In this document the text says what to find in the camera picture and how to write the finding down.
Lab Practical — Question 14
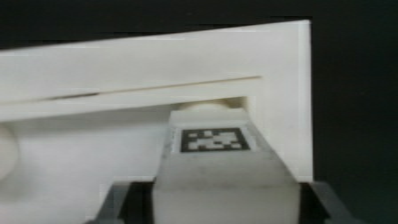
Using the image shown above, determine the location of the white U-shaped obstacle fence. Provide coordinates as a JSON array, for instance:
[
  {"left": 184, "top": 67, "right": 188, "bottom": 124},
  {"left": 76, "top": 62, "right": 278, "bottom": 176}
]
[{"left": 0, "top": 20, "right": 312, "bottom": 181}]

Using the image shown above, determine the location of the white table leg with tag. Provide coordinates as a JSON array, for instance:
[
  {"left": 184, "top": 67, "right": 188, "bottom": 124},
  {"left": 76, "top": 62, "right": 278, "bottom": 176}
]
[{"left": 152, "top": 100, "right": 300, "bottom": 224}]

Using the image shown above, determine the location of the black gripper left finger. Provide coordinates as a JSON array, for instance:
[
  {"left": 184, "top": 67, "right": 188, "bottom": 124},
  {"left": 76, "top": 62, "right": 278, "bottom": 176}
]
[{"left": 86, "top": 182, "right": 154, "bottom": 224}]

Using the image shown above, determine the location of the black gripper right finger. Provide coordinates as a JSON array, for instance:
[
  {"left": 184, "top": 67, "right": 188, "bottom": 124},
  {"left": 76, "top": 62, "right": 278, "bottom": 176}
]
[{"left": 298, "top": 182, "right": 355, "bottom": 224}]

